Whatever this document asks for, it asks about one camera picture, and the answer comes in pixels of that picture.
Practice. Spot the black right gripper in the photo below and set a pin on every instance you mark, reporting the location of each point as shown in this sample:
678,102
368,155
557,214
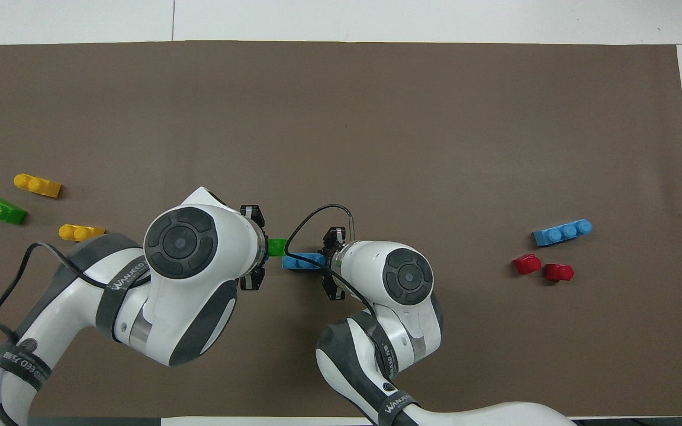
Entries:
335,236

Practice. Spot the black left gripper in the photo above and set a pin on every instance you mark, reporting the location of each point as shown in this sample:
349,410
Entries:
257,216

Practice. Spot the green toy brick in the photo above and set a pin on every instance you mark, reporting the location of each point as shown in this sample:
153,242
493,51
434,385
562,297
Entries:
0,210
277,247

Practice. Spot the blue toy brick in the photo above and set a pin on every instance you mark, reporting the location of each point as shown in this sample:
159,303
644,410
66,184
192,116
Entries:
562,233
302,261

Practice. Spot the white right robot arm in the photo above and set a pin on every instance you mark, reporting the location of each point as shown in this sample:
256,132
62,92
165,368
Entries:
400,307

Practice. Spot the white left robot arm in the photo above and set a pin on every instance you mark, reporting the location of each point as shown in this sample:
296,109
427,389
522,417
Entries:
199,284

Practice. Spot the brown table mat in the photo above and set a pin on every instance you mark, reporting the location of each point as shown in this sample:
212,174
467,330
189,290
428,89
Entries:
436,118

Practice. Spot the yellow toy brick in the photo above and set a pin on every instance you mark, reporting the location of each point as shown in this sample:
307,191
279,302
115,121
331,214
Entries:
80,233
38,185

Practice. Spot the red toy brick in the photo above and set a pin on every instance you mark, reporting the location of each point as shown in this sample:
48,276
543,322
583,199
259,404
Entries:
527,264
559,272

